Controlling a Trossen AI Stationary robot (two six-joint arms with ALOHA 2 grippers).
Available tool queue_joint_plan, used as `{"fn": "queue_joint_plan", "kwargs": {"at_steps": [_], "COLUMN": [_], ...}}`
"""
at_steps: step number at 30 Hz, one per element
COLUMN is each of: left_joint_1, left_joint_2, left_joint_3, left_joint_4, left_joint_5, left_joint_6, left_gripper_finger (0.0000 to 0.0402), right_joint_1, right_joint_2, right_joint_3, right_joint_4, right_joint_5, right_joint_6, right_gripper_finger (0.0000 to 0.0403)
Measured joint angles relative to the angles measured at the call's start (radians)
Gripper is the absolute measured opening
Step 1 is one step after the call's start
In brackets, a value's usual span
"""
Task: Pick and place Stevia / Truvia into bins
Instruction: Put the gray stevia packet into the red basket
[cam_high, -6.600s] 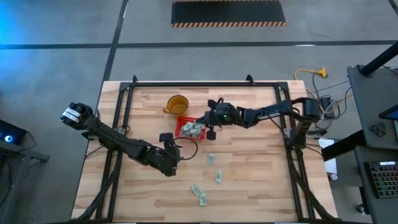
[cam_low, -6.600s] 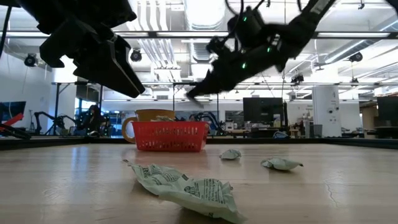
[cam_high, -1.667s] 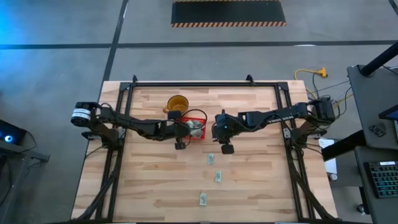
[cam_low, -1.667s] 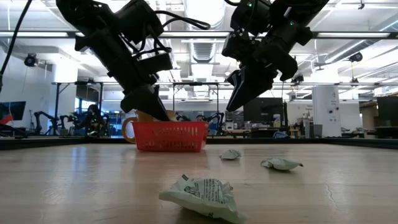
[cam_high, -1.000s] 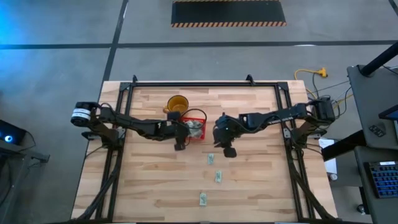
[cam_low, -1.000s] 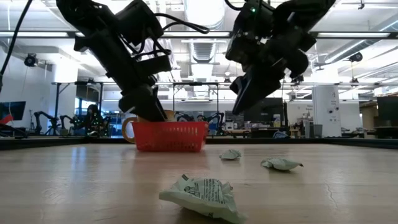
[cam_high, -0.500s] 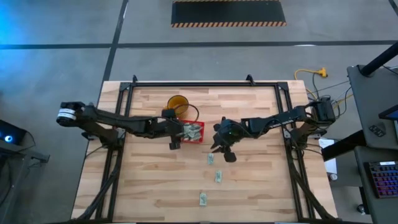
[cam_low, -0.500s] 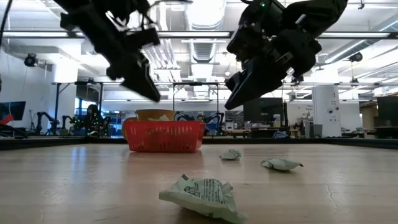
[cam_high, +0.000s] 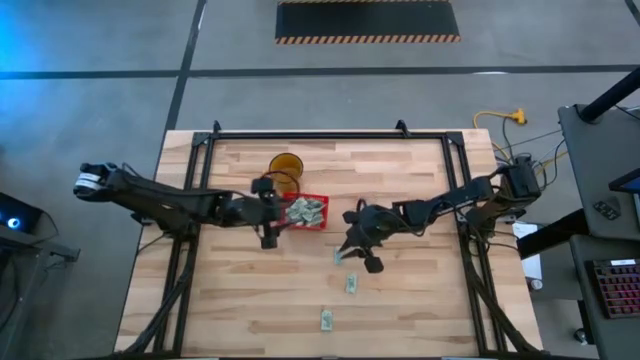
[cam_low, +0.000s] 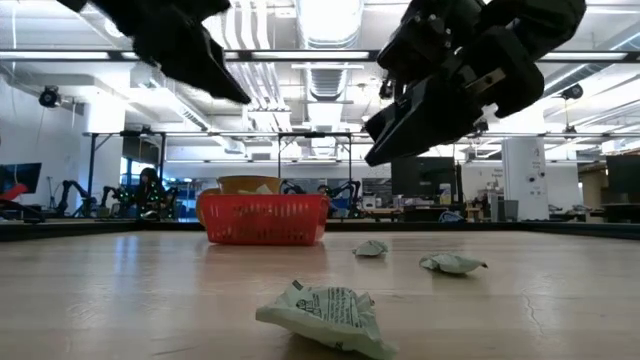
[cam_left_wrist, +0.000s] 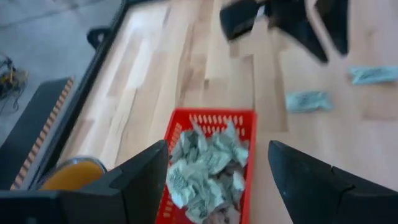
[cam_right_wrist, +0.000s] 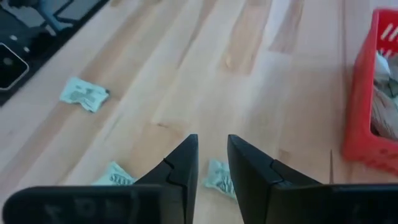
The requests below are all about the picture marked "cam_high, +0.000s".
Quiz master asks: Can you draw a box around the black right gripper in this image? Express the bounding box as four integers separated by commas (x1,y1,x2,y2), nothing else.
339,204,402,260

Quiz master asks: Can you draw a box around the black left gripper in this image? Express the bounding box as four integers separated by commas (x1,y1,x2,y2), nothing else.
253,192,297,251

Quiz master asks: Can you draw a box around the red plastic basket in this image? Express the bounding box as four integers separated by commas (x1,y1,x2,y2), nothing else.
281,191,331,232

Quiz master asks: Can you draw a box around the amber yellow mug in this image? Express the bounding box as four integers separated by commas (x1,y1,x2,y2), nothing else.
267,151,305,197

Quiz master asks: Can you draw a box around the white paper sheet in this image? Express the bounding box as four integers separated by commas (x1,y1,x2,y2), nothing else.
511,220,544,282

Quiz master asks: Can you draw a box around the black diagonal desk leg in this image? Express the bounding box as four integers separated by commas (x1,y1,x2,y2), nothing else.
515,207,591,260

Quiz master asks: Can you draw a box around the black hazard-striped floor mat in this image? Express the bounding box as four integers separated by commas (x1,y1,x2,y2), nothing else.
274,0,462,46

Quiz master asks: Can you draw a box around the grey desk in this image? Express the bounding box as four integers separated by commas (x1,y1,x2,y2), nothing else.
557,103,640,242

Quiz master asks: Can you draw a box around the small black controller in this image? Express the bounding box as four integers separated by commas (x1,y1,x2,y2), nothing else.
592,198,622,222

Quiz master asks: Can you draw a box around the black device with blue light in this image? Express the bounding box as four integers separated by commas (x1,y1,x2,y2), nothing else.
0,191,45,235

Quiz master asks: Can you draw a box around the dark desk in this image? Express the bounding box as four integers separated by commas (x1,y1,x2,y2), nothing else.
568,233,640,360

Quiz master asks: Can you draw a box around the backlit keyboard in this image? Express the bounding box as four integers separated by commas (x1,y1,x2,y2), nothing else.
589,257,640,321

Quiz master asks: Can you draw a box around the blue-lit monitor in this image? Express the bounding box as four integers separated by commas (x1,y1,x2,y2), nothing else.
607,166,640,195

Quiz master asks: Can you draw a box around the black pole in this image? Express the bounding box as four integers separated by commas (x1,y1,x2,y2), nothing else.
578,66,640,125

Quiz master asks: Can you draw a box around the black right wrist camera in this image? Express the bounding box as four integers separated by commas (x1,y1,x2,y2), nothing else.
363,254,386,275

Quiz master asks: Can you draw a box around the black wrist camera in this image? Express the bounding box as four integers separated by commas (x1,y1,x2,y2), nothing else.
363,254,386,275
250,177,275,197

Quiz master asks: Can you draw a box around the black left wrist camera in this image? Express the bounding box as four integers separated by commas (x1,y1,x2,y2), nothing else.
250,177,275,197

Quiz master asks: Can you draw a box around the black wrist camera cable loop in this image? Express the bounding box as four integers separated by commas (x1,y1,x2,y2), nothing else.
260,169,302,202

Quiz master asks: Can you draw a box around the yellow extension cord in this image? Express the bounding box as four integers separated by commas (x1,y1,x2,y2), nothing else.
472,107,529,161

